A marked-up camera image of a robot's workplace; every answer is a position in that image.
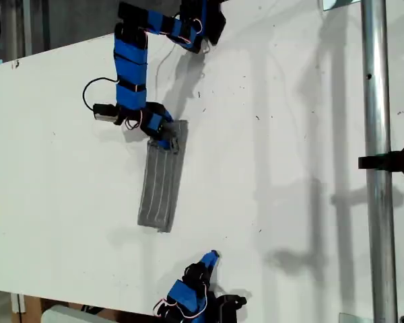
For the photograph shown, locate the grey striped towel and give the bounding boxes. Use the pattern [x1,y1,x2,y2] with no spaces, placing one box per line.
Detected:
[137,119,190,234]

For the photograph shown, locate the white plastic bin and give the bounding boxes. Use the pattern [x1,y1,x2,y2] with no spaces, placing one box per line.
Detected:
[41,304,105,323]

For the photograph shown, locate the brown wooden board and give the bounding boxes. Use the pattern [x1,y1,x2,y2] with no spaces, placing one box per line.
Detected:
[11,293,44,323]

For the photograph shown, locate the red white gripper wire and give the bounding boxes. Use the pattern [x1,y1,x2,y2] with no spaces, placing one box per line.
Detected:
[124,109,145,131]
[153,284,210,319]

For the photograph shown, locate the black camera stalk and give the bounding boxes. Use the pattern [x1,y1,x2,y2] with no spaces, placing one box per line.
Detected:
[113,106,129,126]

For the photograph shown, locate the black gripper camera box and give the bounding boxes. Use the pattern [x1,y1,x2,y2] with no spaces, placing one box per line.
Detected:
[217,294,248,323]
[93,103,119,123]

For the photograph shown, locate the black camera cable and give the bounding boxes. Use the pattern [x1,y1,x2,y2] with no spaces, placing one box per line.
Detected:
[82,77,121,111]

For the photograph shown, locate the black post clamp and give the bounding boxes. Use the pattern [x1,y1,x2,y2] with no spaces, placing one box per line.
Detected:
[358,143,404,178]

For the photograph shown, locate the steel post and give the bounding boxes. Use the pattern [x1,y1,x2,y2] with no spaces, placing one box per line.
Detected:
[360,0,400,323]

